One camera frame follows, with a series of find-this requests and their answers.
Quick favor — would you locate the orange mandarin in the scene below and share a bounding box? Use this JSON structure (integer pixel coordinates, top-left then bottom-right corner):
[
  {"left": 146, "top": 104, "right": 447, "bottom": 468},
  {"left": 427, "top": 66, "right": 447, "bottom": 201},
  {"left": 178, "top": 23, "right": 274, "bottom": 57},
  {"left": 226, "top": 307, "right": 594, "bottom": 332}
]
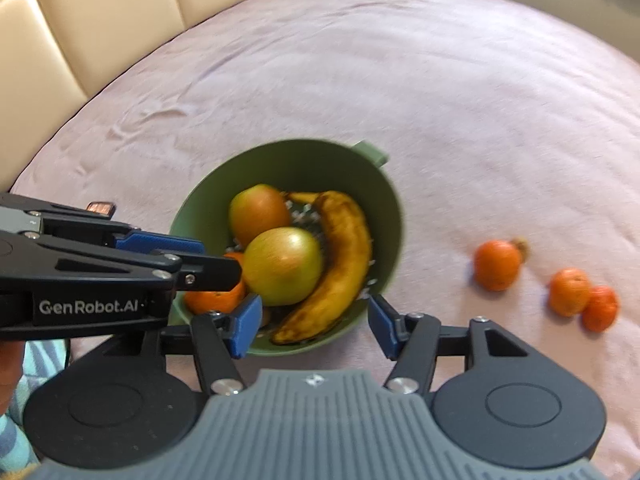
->
[
  {"left": 473, "top": 240, "right": 523, "bottom": 292},
  {"left": 548, "top": 268, "right": 591, "bottom": 318}
]

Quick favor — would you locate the wrinkled mandarin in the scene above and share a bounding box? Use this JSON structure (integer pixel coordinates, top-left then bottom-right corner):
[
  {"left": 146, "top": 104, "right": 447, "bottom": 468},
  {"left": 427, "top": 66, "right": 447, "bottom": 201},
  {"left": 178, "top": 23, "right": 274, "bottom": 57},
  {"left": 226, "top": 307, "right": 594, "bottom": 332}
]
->
[{"left": 582, "top": 286, "right": 620, "bottom": 333}]

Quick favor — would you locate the green colander bowl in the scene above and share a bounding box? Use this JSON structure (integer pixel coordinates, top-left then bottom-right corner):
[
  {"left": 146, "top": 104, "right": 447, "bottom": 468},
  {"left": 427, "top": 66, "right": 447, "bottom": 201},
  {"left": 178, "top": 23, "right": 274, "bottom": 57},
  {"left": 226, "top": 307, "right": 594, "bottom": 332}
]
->
[{"left": 170, "top": 139, "right": 404, "bottom": 356}]

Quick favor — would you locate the left hand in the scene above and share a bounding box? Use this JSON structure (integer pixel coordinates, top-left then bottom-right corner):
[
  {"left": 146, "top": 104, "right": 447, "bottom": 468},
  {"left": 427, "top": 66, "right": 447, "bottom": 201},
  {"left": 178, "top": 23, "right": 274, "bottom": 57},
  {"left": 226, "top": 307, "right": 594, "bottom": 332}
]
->
[{"left": 0, "top": 341, "right": 25, "bottom": 415}]

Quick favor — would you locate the orange in bowl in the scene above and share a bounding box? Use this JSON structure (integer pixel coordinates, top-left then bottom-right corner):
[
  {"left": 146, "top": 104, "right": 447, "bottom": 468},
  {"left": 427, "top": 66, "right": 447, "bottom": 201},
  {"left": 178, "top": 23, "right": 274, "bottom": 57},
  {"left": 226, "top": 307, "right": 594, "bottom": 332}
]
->
[{"left": 182, "top": 278, "right": 246, "bottom": 315}]

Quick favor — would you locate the small brown fruit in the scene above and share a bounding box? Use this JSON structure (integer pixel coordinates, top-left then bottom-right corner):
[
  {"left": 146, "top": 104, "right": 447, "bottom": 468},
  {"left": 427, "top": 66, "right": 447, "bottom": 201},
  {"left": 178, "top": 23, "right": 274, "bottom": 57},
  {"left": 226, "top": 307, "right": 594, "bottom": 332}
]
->
[{"left": 510, "top": 236, "right": 530, "bottom": 263}]

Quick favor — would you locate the cream padded headboard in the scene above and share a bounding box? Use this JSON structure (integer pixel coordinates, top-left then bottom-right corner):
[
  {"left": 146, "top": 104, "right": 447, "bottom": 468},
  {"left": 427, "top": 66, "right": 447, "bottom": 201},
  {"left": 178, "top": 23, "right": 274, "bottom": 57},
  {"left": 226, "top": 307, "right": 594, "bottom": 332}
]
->
[{"left": 1, "top": 0, "right": 244, "bottom": 190}]

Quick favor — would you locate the yellow-green apple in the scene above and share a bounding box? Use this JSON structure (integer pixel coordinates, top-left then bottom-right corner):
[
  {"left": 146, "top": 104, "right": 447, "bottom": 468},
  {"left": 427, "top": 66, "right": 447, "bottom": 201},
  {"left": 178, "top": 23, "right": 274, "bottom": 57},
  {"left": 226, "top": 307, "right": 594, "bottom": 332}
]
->
[{"left": 243, "top": 228, "right": 323, "bottom": 307}]

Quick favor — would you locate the red-green apple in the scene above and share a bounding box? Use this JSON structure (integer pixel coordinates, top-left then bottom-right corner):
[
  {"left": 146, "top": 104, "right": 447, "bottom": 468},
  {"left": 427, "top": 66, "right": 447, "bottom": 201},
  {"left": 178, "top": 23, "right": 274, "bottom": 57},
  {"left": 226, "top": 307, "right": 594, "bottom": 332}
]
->
[{"left": 229, "top": 184, "right": 292, "bottom": 248}]

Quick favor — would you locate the ripe spotted banana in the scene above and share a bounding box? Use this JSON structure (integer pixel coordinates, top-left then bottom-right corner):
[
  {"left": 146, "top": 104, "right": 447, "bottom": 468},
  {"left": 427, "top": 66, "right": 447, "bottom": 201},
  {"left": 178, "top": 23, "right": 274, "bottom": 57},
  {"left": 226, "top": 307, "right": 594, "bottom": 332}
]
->
[{"left": 270, "top": 191, "right": 372, "bottom": 346}]

